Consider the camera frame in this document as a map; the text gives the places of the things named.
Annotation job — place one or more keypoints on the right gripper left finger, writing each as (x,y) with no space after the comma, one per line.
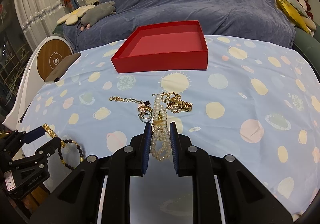
(129,161)

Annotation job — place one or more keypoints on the red cardboard box tray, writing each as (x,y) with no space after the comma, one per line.
(166,46)

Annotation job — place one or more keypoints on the gold watch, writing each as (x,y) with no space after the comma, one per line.
(178,105)

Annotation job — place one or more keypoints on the gold yellow pillow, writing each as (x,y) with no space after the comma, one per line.
(292,14)

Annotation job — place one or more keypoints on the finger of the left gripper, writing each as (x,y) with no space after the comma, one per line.
(49,148)
(34,135)

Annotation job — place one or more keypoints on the cream flower cushion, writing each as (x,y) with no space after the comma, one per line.
(72,17)

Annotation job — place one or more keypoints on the blue-grey sofa blanket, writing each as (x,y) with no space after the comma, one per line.
(216,17)

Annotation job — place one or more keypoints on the dark green sofa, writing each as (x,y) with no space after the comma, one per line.
(307,43)

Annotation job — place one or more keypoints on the grey plush toy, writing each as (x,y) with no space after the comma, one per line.
(97,13)

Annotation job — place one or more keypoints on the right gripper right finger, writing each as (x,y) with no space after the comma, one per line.
(192,161)

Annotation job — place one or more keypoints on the brown phone case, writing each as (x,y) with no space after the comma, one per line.
(61,68)

